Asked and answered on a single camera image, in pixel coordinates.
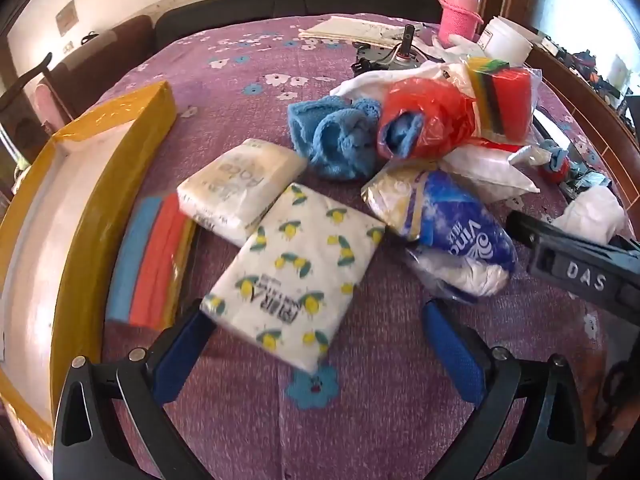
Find blue Vinda tissue pack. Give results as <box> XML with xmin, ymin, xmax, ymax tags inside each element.
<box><xmin>361</xmin><ymin>159</ymin><xmax>518</xmax><ymax>304</ymax></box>

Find white plastic bag pack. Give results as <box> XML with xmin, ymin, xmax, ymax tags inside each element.
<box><xmin>438</xmin><ymin>144</ymin><xmax>550</xmax><ymax>204</ymax></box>

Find blue red sponge pack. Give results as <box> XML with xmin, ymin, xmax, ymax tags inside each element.
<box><xmin>105</xmin><ymin>193</ymin><xmax>195</xmax><ymax>330</ymax></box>

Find rainbow sponge pack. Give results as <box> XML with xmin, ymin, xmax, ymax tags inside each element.
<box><xmin>465</xmin><ymin>58</ymin><xmax>533</xmax><ymax>145</ymax></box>

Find red plastic bag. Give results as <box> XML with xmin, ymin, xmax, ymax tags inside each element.
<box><xmin>378</xmin><ymin>77</ymin><xmax>476</xmax><ymax>159</ymax></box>

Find lemon print tissue pack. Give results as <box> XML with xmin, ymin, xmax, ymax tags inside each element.
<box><xmin>201</xmin><ymin>183</ymin><xmax>385</xmax><ymax>374</ymax></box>

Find beige tissue pack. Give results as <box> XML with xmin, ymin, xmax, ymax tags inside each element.
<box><xmin>177</xmin><ymin>139</ymin><xmax>307</xmax><ymax>246</ymax></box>

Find blue fluffy towel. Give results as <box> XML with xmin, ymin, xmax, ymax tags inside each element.
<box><xmin>288</xmin><ymin>96</ymin><xmax>425</xmax><ymax>181</ymax></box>

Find white cloth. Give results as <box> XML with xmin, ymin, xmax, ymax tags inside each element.
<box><xmin>551</xmin><ymin>186</ymin><xmax>626</xmax><ymax>244</ymax></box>

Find yellow-rimmed white tray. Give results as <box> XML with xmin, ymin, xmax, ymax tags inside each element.
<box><xmin>1</xmin><ymin>81</ymin><xmax>177</xmax><ymax>479</ymax></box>

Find purple floral bedspread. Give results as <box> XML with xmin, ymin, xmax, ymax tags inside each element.
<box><xmin>108</xmin><ymin>17</ymin><xmax>638</xmax><ymax>479</ymax></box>

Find pink knit-sleeved bottle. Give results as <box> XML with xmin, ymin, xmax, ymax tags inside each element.
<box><xmin>438</xmin><ymin>0</ymin><xmax>483</xmax><ymax>46</ymax></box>

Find dark wooden chair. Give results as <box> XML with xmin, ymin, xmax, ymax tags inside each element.
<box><xmin>0</xmin><ymin>52</ymin><xmax>52</xmax><ymax>162</ymax></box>

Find brown armchair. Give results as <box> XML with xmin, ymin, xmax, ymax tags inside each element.
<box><xmin>32</xmin><ymin>15</ymin><xmax>155</xmax><ymax>132</ymax></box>

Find white folded paper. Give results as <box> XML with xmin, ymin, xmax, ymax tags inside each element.
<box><xmin>298</xmin><ymin>15</ymin><xmax>405</xmax><ymax>49</ymax></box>

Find black sofa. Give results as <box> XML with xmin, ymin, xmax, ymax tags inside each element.
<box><xmin>154</xmin><ymin>0</ymin><xmax>442</xmax><ymax>50</ymax></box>

